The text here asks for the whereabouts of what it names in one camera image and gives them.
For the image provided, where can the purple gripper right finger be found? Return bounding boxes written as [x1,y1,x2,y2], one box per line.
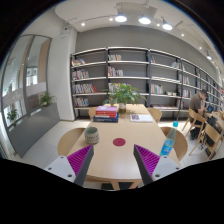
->
[133,144,183,186]

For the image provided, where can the potted plant on ledge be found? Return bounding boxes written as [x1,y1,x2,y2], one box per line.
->
[40,92,54,107]

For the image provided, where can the stack of red blue books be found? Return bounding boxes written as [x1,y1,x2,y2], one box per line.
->
[93,106,119,122]

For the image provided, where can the grey patterned ceramic cup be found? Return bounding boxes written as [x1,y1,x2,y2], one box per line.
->
[84,127,99,144]

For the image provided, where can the wooden chair far left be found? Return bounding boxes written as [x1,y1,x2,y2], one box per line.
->
[88,107,97,120]

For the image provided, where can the wooden chair near right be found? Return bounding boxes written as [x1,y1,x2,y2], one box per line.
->
[160,126,189,162]

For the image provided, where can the wooden chair right foreground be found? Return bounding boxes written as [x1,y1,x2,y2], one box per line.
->
[190,124,221,159]

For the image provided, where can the open magazine on table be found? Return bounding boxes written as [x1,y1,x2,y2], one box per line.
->
[130,114,153,122]

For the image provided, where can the wooden chair near left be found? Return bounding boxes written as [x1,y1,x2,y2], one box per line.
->
[57,128,86,156]

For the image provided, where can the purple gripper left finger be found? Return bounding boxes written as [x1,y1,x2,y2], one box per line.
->
[44,144,95,187]

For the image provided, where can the potted plant far left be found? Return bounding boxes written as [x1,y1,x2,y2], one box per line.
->
[7,109,19,121]

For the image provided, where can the dark red round coaster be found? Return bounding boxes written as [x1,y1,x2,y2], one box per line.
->
[113,138,126,147]

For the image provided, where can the large grey bookshelf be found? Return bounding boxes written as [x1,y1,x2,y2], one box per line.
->
[70,47,222,119]

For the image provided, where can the wooden chair far right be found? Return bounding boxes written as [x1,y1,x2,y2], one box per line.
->
[148,108,162,122]

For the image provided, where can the green potted plant on table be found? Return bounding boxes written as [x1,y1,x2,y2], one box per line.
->
[103,83,146,113]

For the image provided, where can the wooden chair under person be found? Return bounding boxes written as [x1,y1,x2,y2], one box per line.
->
[187,108,205,139]

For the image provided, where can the clear water bottle blue cap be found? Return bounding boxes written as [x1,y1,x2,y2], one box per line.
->
[160,121,178,156]

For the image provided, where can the seated person in brown shirt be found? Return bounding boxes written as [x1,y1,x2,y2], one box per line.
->
[189,89,208,140]

